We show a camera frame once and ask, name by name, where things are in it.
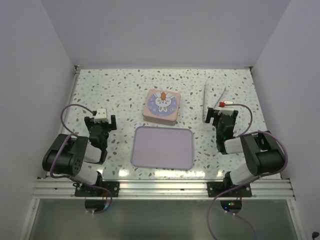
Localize silver tin lid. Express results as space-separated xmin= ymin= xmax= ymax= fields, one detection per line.
xmin=142 ymin=89 xmax=181 ymax=122

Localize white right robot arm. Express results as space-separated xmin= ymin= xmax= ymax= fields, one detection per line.
xmin=205 ymin=102 xmax=288 ymax=197

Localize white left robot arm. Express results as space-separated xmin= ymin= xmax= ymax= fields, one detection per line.
xmin=42 ymin=115 xmax=117 ymax=197

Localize pink cookie tin box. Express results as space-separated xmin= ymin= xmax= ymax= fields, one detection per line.
xmin=143 ymin=115 xmax=177 ymax=126

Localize lilac plastic tray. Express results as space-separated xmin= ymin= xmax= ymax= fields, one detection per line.
xmin=131 ymin=126 xmax=194 ymax=170

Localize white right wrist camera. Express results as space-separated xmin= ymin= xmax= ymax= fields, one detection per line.
xmin=218 ymin=101 xmax=235 ymax=115

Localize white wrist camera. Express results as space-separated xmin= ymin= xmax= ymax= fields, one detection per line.
xmin=93 ymin=108 xmax=108 ymax=123
xmin=218 ymin=101 xmax=235 ymax=115

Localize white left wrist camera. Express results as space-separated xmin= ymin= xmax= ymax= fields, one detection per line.
xmin=93 ymin=108 xmax=108 ymax=123

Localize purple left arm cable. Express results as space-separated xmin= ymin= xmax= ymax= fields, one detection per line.
xmin=49 ymin=104 xmax=97 ymax=187

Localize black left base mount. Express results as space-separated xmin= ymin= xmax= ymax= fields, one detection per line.
xmin=72 ymin=181 xmax=120 ymax=198

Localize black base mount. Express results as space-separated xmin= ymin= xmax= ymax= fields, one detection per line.
xmin=206 ymin=181 xmax=253 ymax=198
xmin=72 ymin=181 xmax=120 ymax=198

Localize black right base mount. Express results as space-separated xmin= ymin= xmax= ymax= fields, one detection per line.
xmin=206 ymin=181 xmax=253 ymax=198

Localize aluminium front rail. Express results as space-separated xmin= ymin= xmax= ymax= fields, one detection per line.
xmin=32 ymin=178 xmax=295 ymax=200

